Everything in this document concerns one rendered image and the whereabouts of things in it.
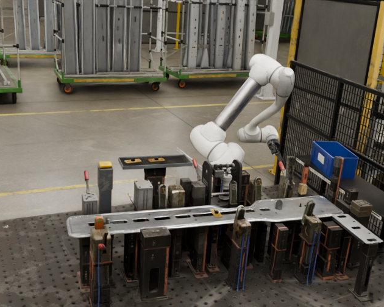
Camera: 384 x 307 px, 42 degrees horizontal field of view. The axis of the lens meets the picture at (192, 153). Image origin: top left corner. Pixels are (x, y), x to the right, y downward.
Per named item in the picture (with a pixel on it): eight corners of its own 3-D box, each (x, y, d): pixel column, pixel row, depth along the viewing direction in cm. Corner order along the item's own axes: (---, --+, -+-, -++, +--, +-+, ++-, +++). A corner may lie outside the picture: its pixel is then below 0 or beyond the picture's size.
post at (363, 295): (360, 302, 235) (372, 248, 226) (347, 289, 245) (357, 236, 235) (372, 300, 237) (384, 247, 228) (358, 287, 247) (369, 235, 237)
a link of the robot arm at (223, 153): (224, 176, 312) (248, 151, 313) (203, 158, 319) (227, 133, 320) (228, 183, 326) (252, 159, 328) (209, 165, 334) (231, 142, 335)
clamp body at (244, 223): (231, 293, 235) (238, 227, 223) (222, 279, 246) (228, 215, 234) (249, 290, 238) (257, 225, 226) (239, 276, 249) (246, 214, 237)
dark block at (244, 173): (233, 245, 278) (241, 174, 264) (229, 239, 284) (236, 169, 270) (242, 243, 279) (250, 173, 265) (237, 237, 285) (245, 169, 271)
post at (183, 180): (178, 250, 268) (182, 181, 255) (175, 245, 273) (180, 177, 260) (186, 248, 270) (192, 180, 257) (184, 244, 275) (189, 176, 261)
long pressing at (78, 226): (69, 242, 213) (69, 239, 212) (64, 217, 233) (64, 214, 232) (347, 215, 256) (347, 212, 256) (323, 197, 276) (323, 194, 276)
